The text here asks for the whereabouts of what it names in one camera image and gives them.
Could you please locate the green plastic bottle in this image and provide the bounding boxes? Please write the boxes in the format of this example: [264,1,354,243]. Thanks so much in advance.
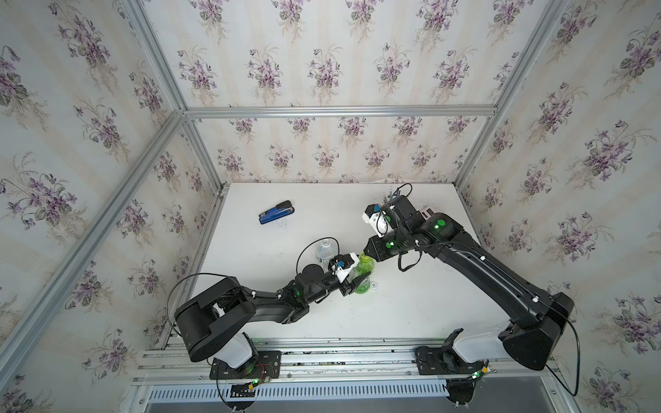
[352,253,375,294]

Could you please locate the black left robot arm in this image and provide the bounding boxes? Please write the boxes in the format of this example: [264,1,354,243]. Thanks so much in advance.
[174,255,371,368]

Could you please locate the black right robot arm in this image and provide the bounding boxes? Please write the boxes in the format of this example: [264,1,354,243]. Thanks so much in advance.
[363,195,574,371]

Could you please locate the clear plastic water bottle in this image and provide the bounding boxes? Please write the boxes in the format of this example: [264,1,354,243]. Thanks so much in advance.
[315,239,338,270]

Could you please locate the pens in pink cup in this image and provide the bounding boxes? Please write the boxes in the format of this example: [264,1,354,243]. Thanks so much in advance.
[383,187,401,203]

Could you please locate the pink calculator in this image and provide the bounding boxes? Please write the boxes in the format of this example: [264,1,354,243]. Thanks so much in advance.
[420,208,435,220]

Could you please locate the blue black stapler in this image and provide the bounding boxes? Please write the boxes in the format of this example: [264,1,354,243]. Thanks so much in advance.
[258,201,295,225]

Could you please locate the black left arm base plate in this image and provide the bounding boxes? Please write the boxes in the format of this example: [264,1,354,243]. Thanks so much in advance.
[209,351,282,380]

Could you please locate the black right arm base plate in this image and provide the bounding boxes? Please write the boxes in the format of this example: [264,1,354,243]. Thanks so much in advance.
[414,328,489,380]

